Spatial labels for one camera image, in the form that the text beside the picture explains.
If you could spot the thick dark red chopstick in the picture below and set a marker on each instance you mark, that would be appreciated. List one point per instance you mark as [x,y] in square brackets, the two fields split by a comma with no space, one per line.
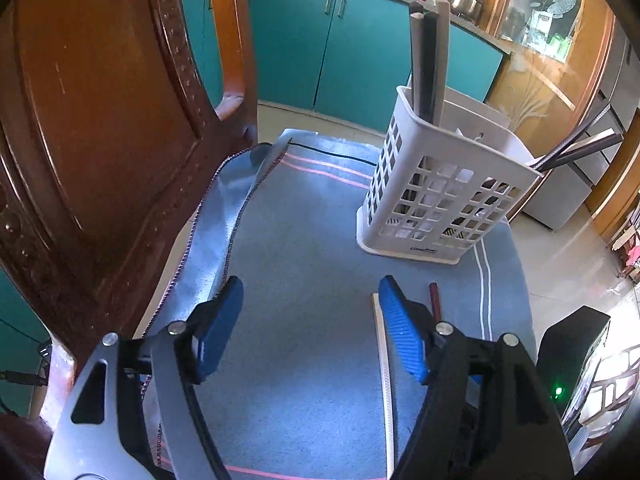
[435,300]

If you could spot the dark brown chopstick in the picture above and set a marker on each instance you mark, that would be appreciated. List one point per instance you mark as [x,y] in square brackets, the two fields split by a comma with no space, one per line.
[580,132]

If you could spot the wooden glass-door cabinet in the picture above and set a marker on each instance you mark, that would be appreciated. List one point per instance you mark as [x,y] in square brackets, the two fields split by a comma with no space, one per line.
[550,110]

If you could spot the wooden door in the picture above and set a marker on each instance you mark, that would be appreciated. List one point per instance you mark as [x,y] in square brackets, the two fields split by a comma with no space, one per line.
[615,185]

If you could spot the pink furniture piece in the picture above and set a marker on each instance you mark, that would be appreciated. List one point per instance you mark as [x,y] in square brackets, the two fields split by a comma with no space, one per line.
[632,255]

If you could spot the silver refrigerator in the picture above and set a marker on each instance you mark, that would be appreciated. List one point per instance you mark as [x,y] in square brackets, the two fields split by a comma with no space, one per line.
[565,195]

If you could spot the black chopstick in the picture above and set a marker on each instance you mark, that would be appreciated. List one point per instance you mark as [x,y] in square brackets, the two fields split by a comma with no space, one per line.
[427,70]

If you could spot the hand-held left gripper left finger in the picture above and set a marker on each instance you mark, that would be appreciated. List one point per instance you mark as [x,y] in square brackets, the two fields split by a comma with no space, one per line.
[220,330]

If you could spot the blue striped towel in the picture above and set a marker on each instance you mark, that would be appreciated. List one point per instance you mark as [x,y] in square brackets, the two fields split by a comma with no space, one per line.
[310,260]

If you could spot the tan chopstick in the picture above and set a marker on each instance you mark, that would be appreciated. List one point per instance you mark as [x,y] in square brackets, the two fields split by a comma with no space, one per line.
[384,370]

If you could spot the dark kitchen countertop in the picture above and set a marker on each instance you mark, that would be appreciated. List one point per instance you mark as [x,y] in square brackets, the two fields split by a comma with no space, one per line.
[475,27]

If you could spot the white plastic utensil basket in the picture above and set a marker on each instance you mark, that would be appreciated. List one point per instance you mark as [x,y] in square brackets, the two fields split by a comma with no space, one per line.
[400,200]

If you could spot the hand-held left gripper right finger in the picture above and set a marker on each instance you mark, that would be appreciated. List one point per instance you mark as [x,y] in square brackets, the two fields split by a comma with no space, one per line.
[400,330]

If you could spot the carved wooden chair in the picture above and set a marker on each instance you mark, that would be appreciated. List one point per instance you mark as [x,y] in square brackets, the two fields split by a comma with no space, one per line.
[100,110]

